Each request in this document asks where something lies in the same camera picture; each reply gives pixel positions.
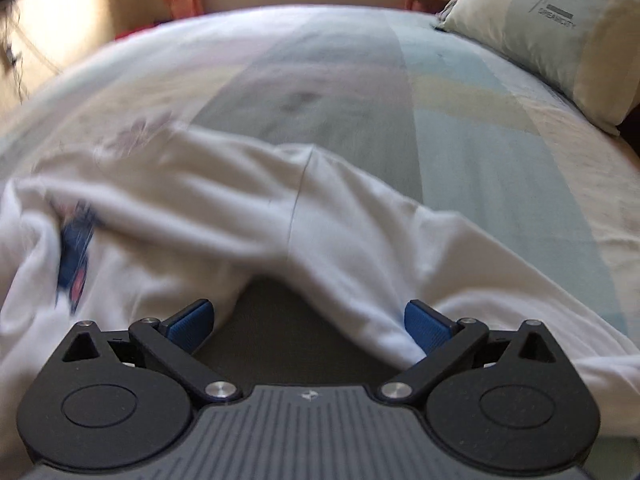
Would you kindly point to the white printed sweatshirt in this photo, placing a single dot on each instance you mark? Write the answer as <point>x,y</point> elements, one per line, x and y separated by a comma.
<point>200,220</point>

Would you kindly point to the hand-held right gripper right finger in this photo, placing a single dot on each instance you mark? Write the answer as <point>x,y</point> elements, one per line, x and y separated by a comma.
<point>424,329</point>

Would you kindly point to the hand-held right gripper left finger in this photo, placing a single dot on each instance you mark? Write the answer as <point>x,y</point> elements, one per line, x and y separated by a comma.
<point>192,324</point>

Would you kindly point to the pale green striped pillow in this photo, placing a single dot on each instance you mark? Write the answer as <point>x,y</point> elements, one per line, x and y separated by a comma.
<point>550,35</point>

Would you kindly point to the grey-blue cloth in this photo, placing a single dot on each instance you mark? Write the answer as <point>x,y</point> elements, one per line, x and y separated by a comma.
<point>445,14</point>

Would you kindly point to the red item on floor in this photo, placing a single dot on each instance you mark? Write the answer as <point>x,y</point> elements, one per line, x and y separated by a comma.
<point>131,35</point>

